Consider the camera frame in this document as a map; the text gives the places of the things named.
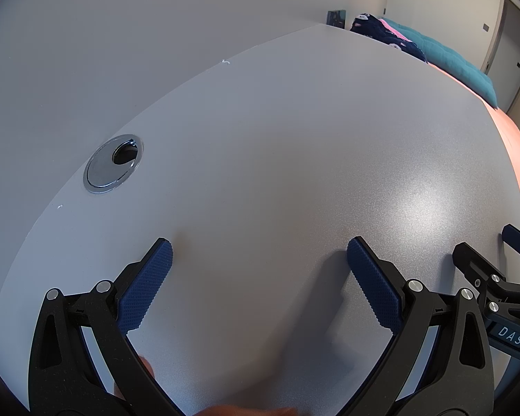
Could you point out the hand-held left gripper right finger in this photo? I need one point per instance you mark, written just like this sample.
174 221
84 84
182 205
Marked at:
372 281

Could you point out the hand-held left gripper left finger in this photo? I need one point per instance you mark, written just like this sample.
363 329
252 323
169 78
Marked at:
154 277

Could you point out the person's left hand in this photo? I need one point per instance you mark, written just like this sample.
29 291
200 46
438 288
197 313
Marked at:
251 411

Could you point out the teal pillow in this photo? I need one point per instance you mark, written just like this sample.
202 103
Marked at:
450 60

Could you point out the grey door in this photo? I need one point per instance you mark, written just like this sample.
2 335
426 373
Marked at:
518 39

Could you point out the dark navy patterned clothing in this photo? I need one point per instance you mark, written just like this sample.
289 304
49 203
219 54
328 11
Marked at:
372 30

